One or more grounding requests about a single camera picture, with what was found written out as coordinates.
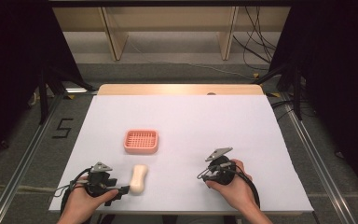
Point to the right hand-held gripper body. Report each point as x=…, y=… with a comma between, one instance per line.
x=221, y=169

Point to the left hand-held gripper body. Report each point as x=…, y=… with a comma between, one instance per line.
x=97, y=179

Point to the pink soap dish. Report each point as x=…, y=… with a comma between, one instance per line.
x=141, y=141

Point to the person's right hand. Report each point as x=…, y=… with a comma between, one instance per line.
x=234, y=189

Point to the person's left hand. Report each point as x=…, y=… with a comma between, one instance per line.
x=82, y=200

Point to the white table sheet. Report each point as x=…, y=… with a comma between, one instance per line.
x=186, y=124

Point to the person's lap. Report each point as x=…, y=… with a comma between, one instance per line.
x=167, y=219

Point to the wooden table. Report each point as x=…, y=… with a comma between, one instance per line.
x=174, y=89

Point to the black metal stand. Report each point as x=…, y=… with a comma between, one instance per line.
x=45, y=93
x=295, y=87

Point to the black curtain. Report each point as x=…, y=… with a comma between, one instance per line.
x=338, y=77
x=15, y=68

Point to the light wooden desk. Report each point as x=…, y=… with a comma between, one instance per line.
x=167, y=21

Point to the metal floor rail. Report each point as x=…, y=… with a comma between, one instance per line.
x=28, y=155
x=320, y=161

